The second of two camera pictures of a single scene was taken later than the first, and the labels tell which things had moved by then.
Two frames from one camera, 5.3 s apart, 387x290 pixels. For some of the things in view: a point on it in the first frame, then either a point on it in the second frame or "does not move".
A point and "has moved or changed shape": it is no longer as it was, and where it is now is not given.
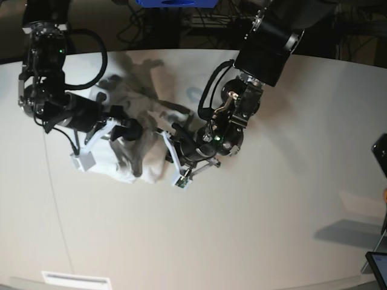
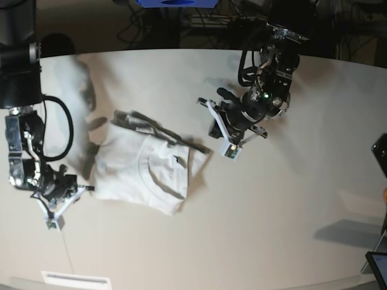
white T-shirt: [129, 148] has moved or changed shape
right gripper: [192, 148] → [234, 117]
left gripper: [126, 128] → [58, 189]
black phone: [380, 151] does not move
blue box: [176, 3] does not move
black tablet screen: [378, 261] does not move
